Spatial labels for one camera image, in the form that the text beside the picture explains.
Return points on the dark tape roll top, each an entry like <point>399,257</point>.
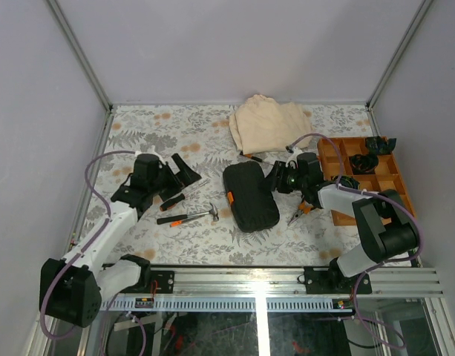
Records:
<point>379,146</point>

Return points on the small precision screwdriver by bag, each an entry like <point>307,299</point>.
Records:
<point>255,158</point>

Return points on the cream cloth bag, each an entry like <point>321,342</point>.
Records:
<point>261,124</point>

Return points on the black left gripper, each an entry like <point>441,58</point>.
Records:
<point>186,176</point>

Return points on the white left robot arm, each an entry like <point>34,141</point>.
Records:
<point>74,287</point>

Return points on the orange black needle-nose pliers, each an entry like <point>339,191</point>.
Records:
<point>303,208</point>

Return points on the orange utility knife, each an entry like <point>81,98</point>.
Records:
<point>180,222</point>

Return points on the orange compartment tray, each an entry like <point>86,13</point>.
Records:
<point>338,151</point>

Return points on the dark tape roll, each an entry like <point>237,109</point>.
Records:
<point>364,164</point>
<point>346,181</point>
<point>379,146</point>

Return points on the dark green tool case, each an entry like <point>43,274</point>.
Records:
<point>253,207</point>

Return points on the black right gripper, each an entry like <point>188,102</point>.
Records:
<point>272,179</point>

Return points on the floral table mat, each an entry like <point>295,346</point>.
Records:
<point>200,134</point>

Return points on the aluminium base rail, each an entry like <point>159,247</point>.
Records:
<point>298,288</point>

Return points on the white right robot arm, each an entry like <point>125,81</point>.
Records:
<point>386,228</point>

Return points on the steel claw hammer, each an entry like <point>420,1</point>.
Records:
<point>213,212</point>

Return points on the large black orange screwdriver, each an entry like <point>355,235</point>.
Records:
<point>168,204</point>

